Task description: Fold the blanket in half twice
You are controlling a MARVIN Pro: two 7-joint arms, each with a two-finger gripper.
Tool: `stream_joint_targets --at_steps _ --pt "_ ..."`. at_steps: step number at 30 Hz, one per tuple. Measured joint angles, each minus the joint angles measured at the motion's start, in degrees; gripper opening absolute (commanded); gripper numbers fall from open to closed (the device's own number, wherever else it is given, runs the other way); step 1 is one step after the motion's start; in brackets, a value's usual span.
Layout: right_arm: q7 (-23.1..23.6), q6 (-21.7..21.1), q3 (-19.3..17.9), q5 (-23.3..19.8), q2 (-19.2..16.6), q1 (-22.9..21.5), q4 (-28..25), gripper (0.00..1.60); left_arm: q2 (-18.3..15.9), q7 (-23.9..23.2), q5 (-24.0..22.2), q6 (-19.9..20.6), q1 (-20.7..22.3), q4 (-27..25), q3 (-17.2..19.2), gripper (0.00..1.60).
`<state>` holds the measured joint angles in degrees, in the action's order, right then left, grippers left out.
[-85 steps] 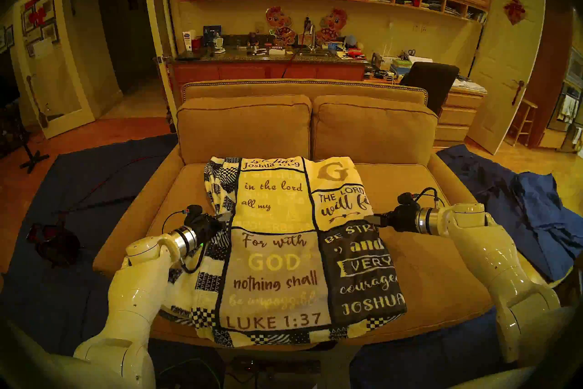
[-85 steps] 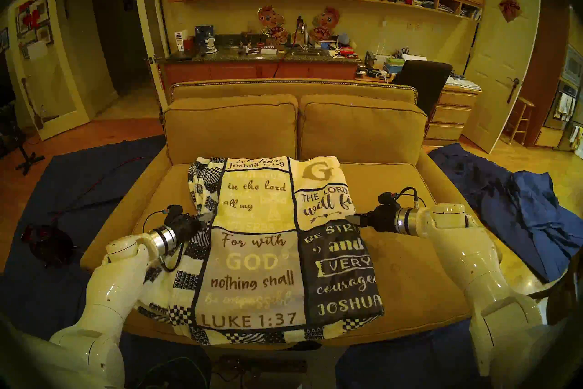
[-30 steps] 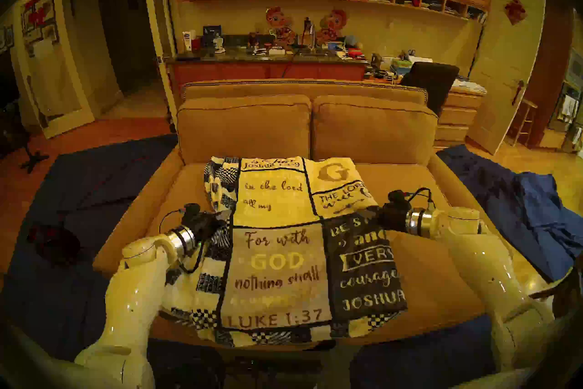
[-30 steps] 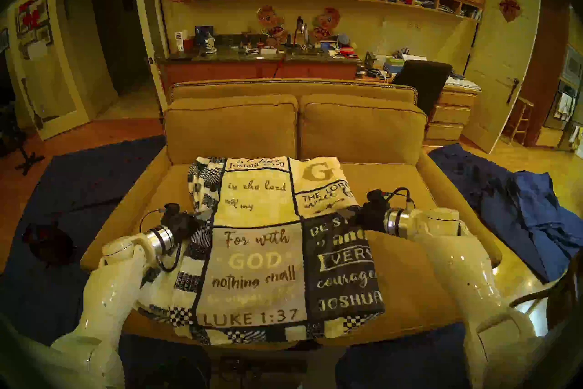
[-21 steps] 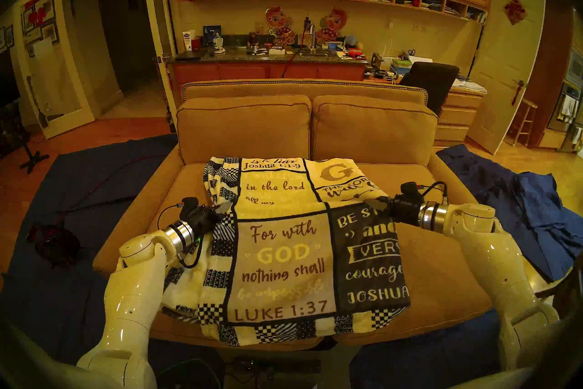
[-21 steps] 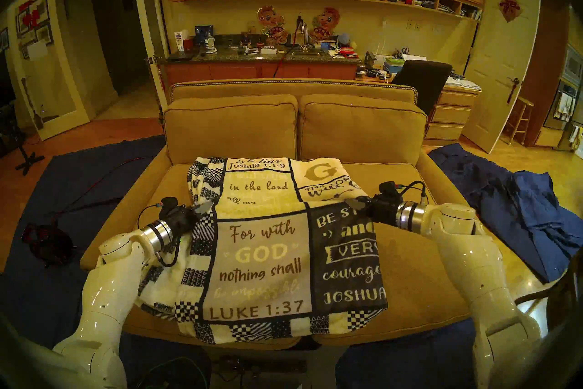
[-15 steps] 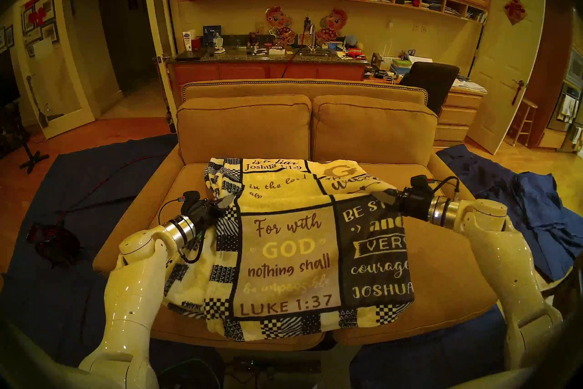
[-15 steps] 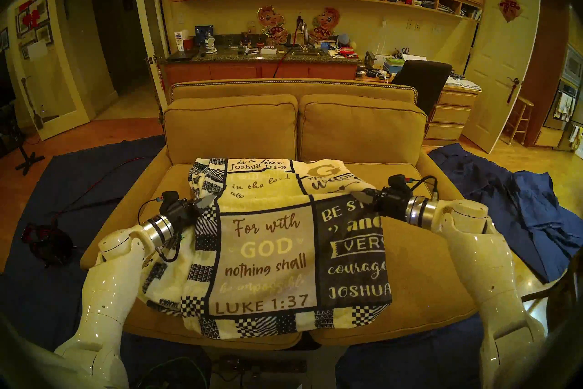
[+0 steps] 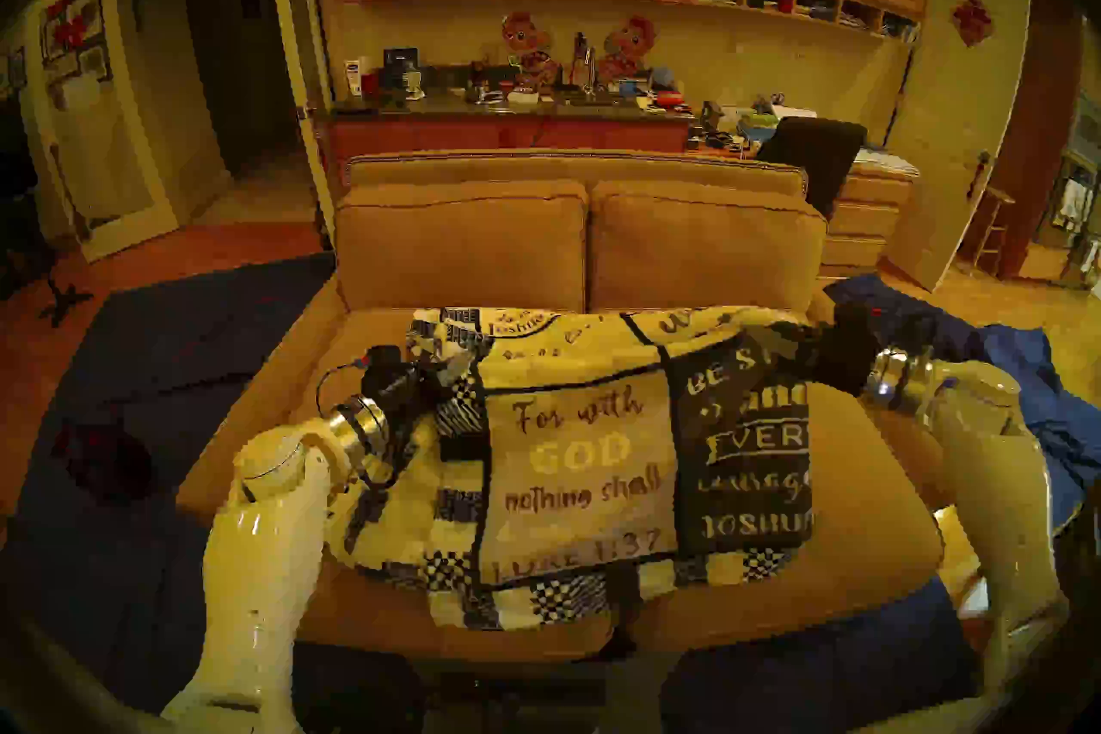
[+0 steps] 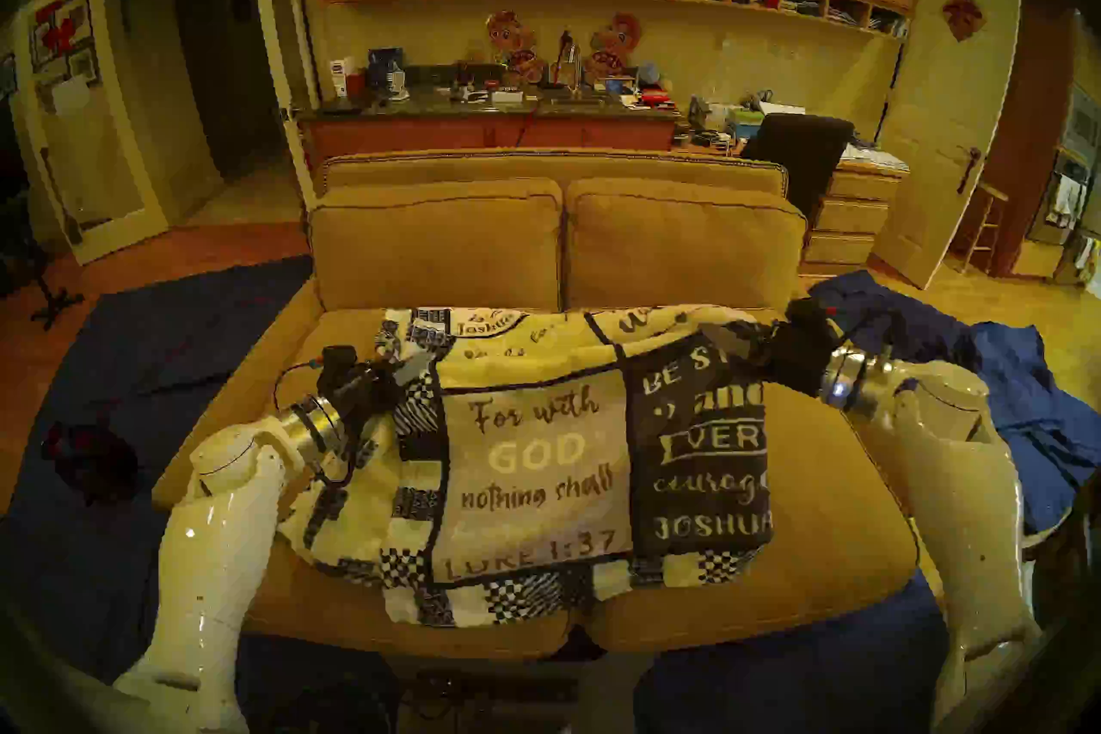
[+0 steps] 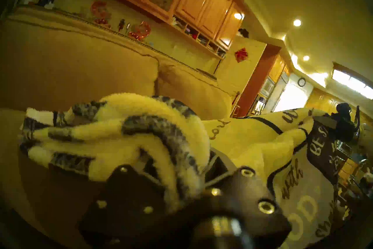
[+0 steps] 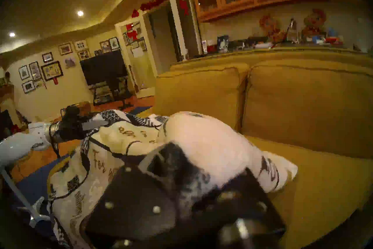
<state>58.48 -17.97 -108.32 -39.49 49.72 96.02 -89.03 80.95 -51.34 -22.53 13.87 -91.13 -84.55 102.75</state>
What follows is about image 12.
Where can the red paper door decoration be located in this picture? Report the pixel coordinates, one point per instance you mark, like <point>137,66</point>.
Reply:
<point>132,35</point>

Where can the white narrow open door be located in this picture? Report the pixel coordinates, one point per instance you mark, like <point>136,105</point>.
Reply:
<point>176,18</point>

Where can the white lotion bottle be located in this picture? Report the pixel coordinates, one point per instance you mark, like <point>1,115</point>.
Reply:
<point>204,47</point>

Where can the black television stand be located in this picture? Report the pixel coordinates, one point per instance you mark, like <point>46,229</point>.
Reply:
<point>100,95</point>

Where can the white glass french door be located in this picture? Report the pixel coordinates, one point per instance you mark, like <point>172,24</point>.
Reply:
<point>142,73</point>

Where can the yellow sofa seat cushion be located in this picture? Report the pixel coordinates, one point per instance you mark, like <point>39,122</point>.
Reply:
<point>326,193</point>

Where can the red hanging ornament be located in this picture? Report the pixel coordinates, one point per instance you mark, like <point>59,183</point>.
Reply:
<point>135,13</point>

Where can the black television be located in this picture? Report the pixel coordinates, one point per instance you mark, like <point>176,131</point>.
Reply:
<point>102,67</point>

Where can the recessed ceiling light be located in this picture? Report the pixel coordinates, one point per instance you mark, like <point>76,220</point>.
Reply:
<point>80,13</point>
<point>12,34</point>

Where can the red cup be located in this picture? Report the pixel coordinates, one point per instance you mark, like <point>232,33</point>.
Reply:
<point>212,49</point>

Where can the large framed wall picture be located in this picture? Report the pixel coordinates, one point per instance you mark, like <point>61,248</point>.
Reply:
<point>52,70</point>

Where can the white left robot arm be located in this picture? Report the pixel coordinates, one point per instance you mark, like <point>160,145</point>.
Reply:
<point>17,146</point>

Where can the chrome sink faucet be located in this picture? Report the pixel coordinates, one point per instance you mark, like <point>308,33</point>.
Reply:
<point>292,29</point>

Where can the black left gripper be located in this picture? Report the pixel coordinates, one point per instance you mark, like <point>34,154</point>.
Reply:
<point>68,130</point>

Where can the white paper sheet on door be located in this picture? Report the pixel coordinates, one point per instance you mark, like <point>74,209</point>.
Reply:
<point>137,52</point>

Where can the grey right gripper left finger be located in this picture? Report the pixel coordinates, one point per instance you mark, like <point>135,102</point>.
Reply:
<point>131,207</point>

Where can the printed scripture fleece blanket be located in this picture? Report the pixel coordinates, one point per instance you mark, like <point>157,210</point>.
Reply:
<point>209,146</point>

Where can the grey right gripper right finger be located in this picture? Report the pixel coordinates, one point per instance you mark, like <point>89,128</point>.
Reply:
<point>247,207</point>

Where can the dark blue carton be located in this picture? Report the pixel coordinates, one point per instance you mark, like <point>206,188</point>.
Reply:
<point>223,44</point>

